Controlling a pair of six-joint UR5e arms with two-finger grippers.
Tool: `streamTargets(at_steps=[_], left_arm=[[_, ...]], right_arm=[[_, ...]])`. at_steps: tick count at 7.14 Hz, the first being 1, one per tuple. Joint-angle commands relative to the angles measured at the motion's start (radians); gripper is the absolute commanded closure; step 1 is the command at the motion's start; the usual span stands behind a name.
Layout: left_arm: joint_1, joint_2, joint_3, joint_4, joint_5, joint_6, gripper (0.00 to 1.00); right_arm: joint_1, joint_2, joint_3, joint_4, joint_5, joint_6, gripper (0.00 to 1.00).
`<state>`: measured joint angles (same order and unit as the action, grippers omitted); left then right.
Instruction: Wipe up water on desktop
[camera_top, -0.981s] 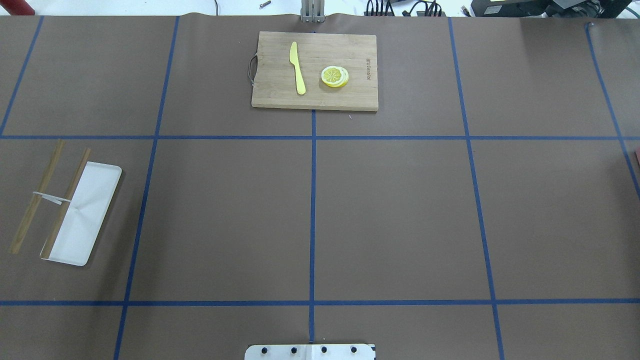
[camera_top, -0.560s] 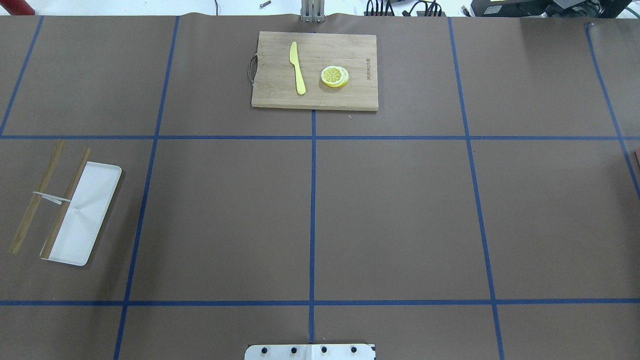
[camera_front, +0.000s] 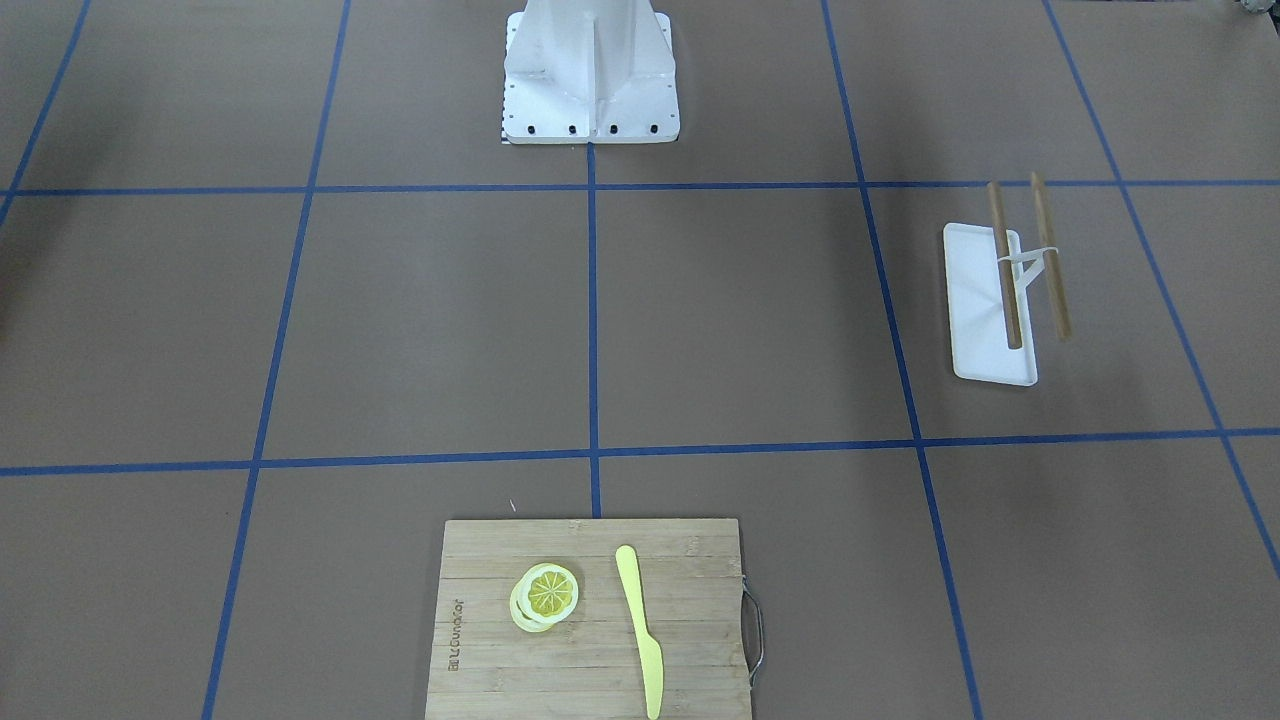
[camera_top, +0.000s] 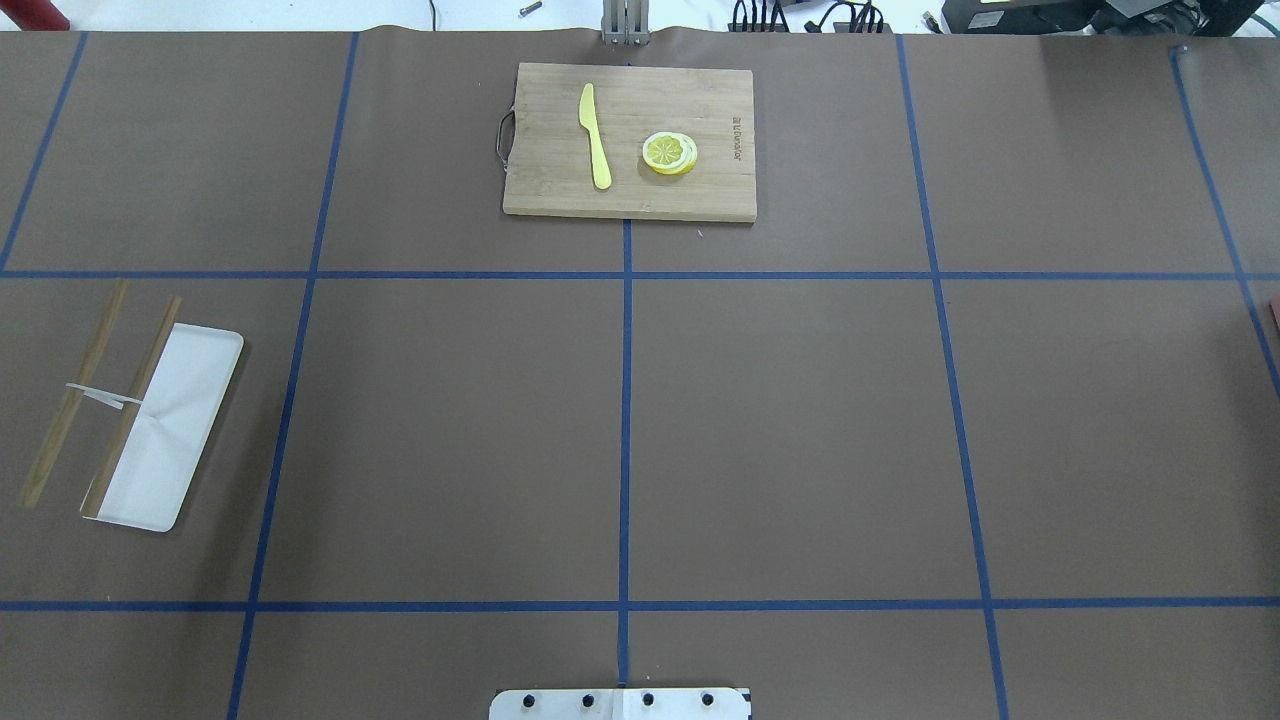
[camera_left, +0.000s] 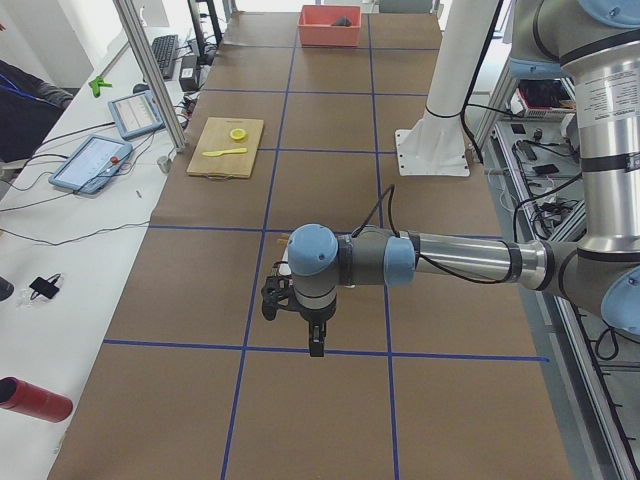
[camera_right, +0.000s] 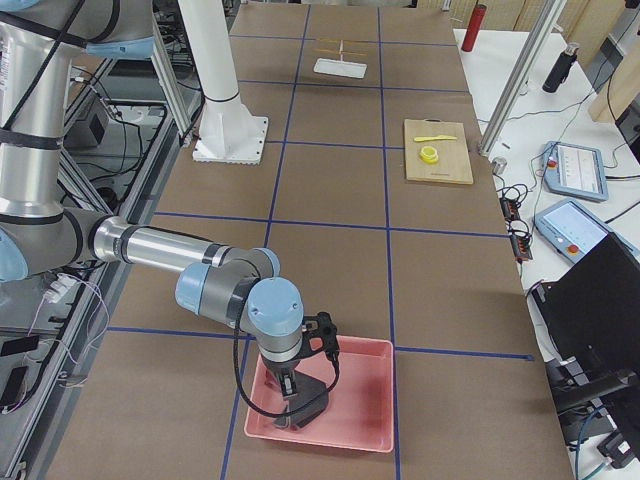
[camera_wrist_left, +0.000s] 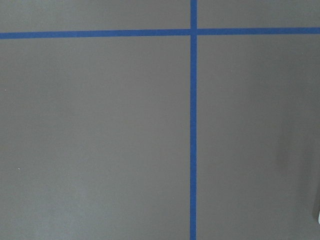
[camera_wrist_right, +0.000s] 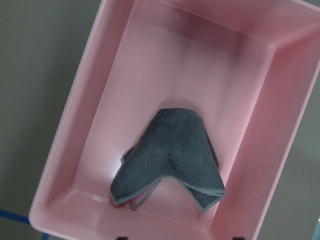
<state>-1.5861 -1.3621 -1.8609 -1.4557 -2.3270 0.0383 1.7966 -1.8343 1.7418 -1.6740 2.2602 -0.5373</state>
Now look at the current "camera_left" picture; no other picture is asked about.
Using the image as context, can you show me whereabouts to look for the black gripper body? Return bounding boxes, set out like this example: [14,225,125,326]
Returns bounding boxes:
[300,302,337,343]

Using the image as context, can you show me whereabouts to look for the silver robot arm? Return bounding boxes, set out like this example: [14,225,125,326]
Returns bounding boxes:
[261,1,639,357]

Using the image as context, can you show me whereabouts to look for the white rectangular tray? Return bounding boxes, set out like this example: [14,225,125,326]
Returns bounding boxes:
[278,249,291,276]

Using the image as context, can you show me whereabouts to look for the yellow plastic knife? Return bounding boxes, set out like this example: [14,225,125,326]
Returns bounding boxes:
[201,147,248,158]

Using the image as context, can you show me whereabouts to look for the bamboo cutting board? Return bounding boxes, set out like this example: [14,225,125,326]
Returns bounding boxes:
[186,117,264,179]

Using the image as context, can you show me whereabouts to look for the yellow lemon slices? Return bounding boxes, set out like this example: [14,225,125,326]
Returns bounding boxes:
[229,128,247,142]

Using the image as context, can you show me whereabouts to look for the small black device on table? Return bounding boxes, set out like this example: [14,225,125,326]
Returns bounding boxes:
[29,274,61,300]

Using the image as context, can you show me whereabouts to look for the near teach pendant tablet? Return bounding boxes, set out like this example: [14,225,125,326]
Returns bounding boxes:
[48,135,133,195]

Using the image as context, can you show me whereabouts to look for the teach pendant tablet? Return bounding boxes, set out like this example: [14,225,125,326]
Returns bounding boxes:
[107,91,164,140]
[48,135,133,195]

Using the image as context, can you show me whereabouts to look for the far teach pendant tablet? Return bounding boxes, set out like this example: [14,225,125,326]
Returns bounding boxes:
[107,91,164,140]

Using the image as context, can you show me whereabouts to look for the black power adapter box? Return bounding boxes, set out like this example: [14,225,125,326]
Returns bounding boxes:
[179,55,200,92]

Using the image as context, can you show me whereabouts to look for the red plastic bin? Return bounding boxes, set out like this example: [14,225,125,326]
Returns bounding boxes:
[298,5,362,47]

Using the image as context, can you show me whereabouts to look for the red cylinder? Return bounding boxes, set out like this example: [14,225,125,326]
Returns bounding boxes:
[1,377,73,423]

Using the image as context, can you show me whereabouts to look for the black keyboard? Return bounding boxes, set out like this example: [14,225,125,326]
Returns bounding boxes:
[151,34,179,80]

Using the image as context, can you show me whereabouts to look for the green plastic clip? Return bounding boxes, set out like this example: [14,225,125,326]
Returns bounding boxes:
[88,76,113,98]

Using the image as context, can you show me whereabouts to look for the seated person in dark clothes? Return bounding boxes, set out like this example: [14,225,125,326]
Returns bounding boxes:
[1,61,73,163]

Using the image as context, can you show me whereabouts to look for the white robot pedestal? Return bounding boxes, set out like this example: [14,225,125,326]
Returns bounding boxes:
[395,1,502,177]

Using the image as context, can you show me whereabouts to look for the aluminium frame post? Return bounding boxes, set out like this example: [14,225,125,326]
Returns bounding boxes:
[113,0,186,153]

